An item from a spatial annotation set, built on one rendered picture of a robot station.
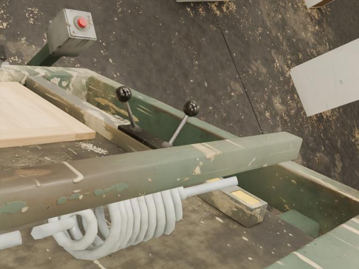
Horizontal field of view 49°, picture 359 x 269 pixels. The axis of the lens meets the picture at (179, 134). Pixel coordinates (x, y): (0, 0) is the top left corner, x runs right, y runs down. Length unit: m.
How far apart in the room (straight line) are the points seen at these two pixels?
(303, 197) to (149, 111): 0.56
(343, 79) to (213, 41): 1.49
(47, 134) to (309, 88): 3.90
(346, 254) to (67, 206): 0.41
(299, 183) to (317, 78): 3.66
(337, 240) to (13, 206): 0.46
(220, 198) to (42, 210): 0.59
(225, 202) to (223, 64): 3.02
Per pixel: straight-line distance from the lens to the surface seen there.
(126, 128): 0.96
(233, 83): 3.73
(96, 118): 1.05
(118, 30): 3.00
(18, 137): 0.91
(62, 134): 0.95
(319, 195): 0.91
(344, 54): 4.42
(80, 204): 0.20
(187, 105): 0.87
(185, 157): 0.24
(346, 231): 0.60
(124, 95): 0.88
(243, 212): 0.73
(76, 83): 1.51
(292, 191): 0.94
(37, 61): 1.84
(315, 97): 4.60
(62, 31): 1.58
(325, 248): 0.54
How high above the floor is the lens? 2.11
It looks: 45 degrees down
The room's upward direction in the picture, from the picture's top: 68 degrees clockwise
